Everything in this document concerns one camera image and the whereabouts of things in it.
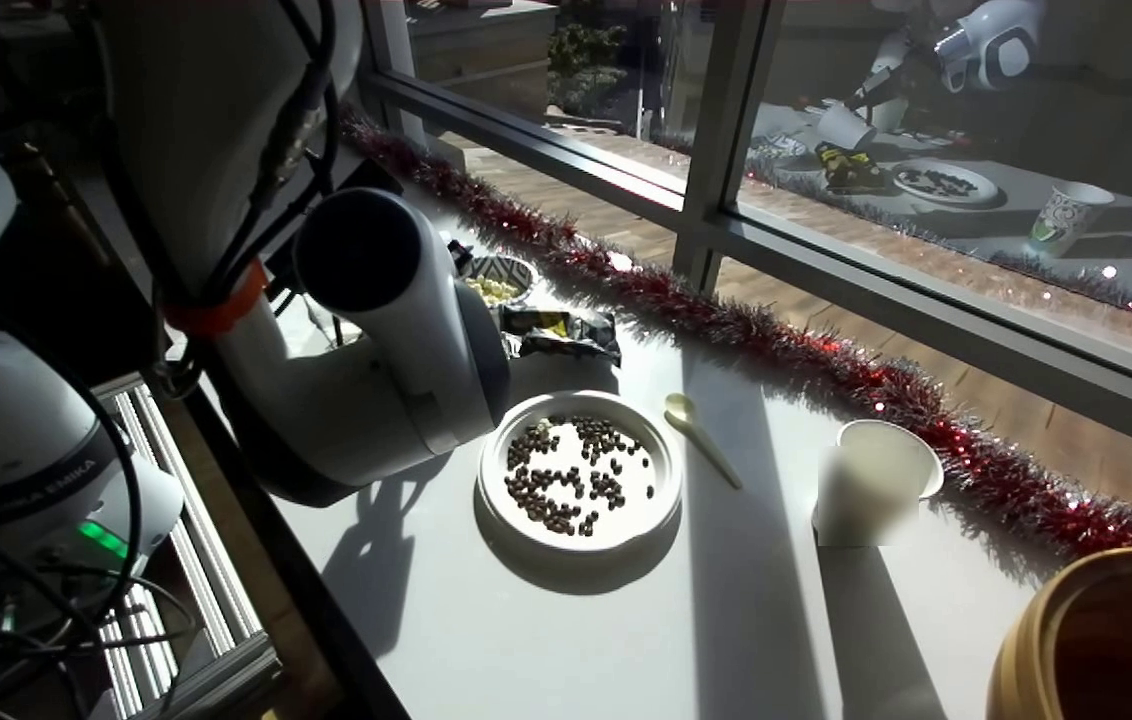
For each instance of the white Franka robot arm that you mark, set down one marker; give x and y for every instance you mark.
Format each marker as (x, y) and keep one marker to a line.
(379, 361)

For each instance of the brown beans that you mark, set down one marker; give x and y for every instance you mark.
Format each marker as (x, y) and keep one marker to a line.
(577, 482)

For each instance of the patterned paper cup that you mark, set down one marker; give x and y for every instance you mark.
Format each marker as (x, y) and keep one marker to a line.
(868, 484)

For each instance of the black yellow snack packet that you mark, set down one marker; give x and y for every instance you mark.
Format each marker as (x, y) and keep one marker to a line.
(569, 337)

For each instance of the blue patterned bowl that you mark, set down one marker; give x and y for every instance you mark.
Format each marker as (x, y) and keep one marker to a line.
(504, 280)

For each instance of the wooden spoon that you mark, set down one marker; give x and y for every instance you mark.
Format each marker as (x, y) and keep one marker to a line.
(689, 427)

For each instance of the white round plate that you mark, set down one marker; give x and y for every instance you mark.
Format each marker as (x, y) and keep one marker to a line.
(577, 535)

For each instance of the red tinsel garland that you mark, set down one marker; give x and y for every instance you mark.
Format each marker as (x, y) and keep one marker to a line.
(859, 382)

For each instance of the bamboo steamer basket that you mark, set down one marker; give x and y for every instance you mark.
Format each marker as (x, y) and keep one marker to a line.
(1098, 642)

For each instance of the window frame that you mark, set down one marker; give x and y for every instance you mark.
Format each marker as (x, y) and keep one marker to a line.
(727, 135)

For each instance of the aluminium rail frame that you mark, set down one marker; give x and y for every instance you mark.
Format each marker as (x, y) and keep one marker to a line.
(211, 585)

